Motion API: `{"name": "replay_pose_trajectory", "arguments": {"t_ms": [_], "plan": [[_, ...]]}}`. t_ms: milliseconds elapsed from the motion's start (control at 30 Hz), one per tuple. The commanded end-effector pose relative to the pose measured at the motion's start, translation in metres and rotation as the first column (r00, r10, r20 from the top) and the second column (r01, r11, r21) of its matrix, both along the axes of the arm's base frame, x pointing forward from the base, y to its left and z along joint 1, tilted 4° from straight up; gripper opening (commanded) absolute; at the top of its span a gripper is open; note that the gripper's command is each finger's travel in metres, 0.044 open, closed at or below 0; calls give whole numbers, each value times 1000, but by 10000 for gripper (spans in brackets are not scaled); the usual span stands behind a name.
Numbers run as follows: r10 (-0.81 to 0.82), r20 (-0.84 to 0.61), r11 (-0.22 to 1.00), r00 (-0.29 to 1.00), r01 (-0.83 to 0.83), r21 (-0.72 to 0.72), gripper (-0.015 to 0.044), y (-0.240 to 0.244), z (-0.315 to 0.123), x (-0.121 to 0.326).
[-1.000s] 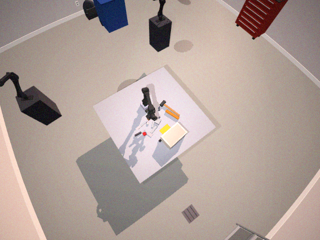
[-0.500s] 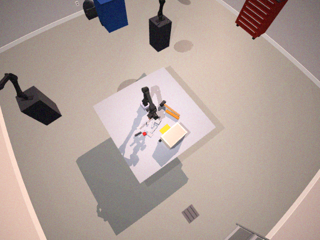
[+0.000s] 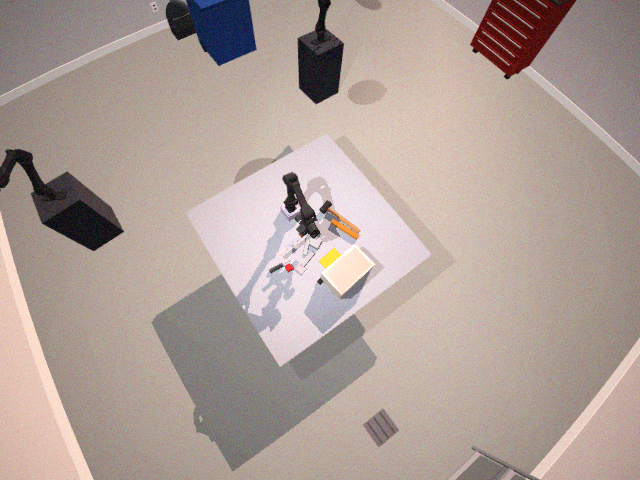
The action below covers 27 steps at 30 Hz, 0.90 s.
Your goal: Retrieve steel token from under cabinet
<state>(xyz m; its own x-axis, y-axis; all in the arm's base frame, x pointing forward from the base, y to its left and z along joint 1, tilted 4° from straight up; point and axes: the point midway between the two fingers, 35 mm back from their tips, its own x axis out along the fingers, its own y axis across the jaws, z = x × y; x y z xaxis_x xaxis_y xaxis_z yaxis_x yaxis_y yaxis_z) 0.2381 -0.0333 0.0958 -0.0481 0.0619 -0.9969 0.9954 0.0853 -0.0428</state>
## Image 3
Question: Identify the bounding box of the beige rectangular box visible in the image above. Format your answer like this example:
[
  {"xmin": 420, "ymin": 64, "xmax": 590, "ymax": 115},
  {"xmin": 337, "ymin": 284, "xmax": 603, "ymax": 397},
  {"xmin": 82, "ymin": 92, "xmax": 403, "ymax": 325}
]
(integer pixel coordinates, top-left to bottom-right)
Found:
[{"xmin": 317, "ymin": 244, "xmax": 375, "ymax": 300}]

